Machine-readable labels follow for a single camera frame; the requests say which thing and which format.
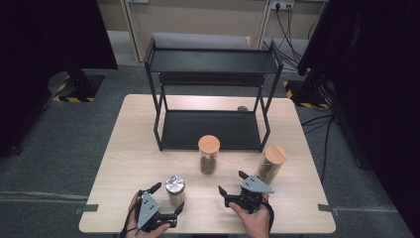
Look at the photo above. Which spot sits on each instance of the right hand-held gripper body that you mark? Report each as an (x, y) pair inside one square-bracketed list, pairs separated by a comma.
[(252, 186)]

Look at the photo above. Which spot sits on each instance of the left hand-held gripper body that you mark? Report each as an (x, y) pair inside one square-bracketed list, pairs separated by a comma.
[(148, 210)]

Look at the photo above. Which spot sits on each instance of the glass jar with metal lid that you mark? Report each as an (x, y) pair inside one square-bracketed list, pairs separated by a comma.
[(175, 185)]

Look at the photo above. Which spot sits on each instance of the wooden-lid jar with green leaves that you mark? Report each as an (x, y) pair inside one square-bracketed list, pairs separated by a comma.
[(274, 154)]

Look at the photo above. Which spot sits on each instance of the wooden-lid jar with brown spice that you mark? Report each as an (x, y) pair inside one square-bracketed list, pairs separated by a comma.
[(209, 145)]

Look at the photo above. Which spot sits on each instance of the black metal shelf rack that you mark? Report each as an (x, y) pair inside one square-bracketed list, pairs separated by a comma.
[(211, 61)]

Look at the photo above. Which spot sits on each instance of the person's left hand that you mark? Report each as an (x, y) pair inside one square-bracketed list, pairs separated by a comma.
[(148, 234)]

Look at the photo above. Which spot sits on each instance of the person's right hand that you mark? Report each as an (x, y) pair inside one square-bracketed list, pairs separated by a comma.
[(256, 224)]

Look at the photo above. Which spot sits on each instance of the small dark round object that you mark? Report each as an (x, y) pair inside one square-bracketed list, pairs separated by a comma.
[(242, 108)]

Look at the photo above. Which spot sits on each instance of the stand base with striped tape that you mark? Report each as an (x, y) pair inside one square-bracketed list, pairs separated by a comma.
[(302, 95), (77, 89)]

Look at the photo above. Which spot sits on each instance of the black curtain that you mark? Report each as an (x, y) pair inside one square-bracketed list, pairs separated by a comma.
[(373, 66), (49, 39)]

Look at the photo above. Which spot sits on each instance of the grey flat bracket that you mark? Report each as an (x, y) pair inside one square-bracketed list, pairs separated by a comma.
[(87, 208), (327, 209)]

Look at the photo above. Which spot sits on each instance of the white wall power outlet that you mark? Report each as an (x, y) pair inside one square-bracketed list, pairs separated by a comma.
[(282, 5)]

